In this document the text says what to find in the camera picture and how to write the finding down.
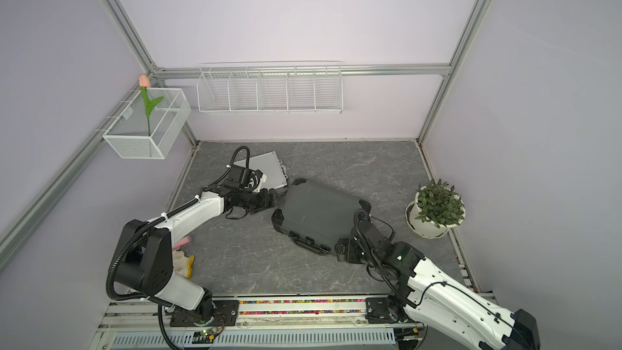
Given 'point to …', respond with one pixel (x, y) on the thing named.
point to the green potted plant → (438, 202)
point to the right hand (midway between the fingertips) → (345, 246)
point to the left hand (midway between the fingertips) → (277, 204)
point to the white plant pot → (428, 229)
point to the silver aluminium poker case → (272, 167)
